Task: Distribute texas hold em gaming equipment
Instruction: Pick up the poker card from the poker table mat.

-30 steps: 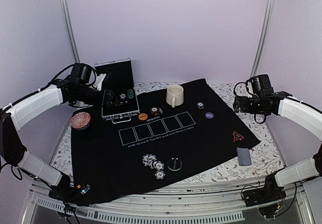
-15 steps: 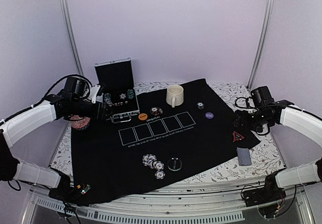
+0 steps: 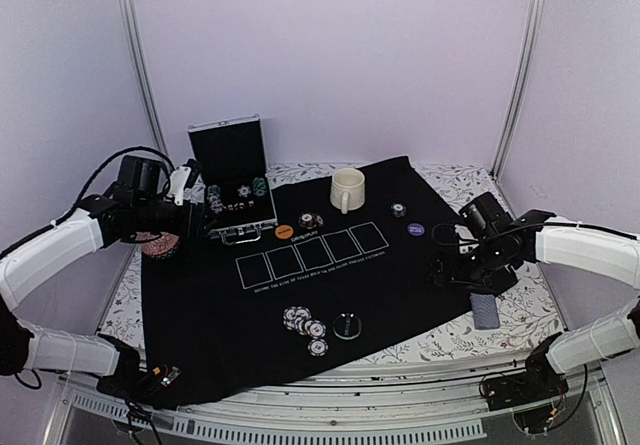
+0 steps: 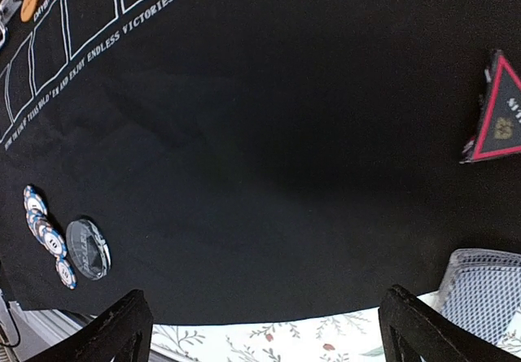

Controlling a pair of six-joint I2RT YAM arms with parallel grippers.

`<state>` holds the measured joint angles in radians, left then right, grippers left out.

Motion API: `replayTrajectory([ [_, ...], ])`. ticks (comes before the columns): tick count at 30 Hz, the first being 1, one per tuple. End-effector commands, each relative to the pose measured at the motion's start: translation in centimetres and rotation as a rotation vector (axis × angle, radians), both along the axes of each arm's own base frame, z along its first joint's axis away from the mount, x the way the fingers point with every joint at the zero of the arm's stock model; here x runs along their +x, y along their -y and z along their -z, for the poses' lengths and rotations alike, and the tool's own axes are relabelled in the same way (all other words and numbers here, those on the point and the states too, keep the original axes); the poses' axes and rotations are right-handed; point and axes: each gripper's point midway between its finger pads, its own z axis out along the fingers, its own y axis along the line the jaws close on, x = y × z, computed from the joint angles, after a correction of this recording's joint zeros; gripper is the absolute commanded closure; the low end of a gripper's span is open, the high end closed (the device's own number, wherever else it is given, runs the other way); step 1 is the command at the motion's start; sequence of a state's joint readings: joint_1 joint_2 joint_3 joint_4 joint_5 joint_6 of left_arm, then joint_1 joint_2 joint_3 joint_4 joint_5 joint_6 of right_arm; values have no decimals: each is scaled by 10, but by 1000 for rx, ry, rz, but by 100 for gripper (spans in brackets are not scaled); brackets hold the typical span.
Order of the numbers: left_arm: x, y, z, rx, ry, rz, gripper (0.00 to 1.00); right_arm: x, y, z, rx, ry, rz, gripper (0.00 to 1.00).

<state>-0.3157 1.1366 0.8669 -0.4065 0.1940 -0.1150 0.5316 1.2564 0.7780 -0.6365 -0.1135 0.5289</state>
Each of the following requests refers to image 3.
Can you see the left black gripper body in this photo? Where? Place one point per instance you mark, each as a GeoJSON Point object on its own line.
{"type": "Point", "coordinates": [189, 227]}

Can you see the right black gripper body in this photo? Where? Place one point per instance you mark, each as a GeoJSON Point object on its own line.
{"type": "Point", "coordinates": [476, 272]}

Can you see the white poker chip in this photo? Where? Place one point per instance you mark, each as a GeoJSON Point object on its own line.
{"type": "Point", "coordinates": [244, 191]}

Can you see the purple small blind button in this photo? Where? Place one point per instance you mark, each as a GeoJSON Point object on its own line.
{"type": "Point", "coordinates": [415, 229]}

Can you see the aluminium poker chip case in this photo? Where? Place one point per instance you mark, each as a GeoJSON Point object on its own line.
{"type": "Point", "coordinates": [231, 154]}

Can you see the orange big blind button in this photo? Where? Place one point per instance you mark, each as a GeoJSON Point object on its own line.
{"type": "Point", "coordinates": [284, 232]}

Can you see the teal chip stack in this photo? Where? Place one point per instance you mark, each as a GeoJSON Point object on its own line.
{"type": "Point", "coordinates": [398, 210]}

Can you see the red brown chip stack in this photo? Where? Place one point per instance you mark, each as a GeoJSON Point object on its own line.
{"type": "Point", "coordinates": [310, 221]}

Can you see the poker chip stack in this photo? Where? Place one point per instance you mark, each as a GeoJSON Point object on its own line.
{"type": "Point", "coordinates": [259, 187]}
{"type": "Point", "coordinates": [295, 317]}

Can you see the clear black dealer button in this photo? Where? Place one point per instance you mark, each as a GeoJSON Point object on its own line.
{"type": "Point", "coordinates": [347, 326]}

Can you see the blue white chip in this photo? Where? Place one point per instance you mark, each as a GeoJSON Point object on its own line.
{"type": "Point", "coordinates": [314, 328]}
{"type": "Point", "coordinates": [317, 347]}

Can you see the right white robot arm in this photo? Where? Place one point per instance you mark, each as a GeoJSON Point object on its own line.
{"type": "Point", "coordinates": [544, 238]}

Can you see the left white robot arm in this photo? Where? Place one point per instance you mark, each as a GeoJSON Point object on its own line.
{"type": "Point", "coordinates": [92, 223]}

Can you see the blue patterned card deck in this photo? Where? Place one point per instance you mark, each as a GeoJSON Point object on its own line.
{"type": "Point", "coordinates": [485, 312]}

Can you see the dice row in case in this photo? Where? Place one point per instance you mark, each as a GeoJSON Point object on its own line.
{"type": "Point", "coordinates": [238, 207]}

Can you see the black poker table mat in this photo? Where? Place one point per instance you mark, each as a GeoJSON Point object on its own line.
{"type": "Point", "coordinates": [216, 311]}

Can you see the small green circuit board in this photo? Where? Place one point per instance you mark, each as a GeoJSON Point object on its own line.
{"type": "Point", "coordinates": [164, 375]}

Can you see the cream ceramic mug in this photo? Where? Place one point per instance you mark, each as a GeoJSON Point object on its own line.
{"type": "Point", "coordinates": [347, 191]}

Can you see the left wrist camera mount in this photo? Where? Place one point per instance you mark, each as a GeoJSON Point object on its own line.
{"type": "Point", "coordinates": [182, 178]}

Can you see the front aluminium rail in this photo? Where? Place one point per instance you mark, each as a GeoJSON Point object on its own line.
{"type": "Point", "coordinates": [410, 403]}

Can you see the right aluminium frame post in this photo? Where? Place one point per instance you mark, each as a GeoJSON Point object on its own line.
{"type": "Point", "coordinates": [531, 31]}

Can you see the aluminium frame post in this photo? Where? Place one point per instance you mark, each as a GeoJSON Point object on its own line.
{"type": "Point", "coordinates": [531, 31]}
{"type": "Point", "coordinates": [133, 36]}

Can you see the left aluminium frame post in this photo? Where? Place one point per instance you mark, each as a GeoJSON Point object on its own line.
{"type": "Point", "coordinates": [133, 36]}

